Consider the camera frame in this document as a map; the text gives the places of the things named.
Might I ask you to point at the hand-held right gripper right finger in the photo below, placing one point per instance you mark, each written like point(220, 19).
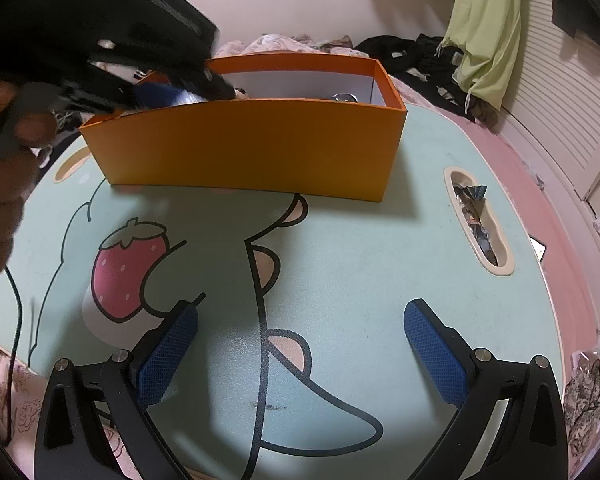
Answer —
point(435, 355)

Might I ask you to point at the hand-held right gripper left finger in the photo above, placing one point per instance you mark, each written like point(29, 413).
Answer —
point(167, 355)

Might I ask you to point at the pink floral blanket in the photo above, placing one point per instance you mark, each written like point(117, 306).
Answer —
point(280, 44)

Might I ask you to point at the light green hanging cloth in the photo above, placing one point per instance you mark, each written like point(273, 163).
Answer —
point(485, 35)

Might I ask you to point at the dark floral cloth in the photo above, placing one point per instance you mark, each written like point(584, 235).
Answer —
point(587, 400)

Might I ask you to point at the pile of black clothes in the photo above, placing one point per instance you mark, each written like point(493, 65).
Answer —
point(415, 62)

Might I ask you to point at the person's left hand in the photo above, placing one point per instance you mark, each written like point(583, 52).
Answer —
point(2, 210)

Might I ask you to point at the metal bowl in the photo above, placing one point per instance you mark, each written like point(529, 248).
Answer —
point(345, 97)

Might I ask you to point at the dark phone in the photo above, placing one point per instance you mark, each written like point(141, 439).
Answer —
point(538, 248)

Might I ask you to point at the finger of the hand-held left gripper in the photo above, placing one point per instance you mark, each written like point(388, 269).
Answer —
point(215, 85)
point(130, 96)

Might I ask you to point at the orange cardboard box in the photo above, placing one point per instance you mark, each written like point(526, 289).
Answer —
point(250, 145)

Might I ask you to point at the crumpled wrappers in slot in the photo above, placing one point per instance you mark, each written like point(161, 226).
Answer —
point(472, 220)

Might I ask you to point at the orange-rimmed white cardboard box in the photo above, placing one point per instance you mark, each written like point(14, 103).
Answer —
point(355, 270)

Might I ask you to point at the white louvered closet door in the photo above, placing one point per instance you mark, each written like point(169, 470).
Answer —
point(570, 90)

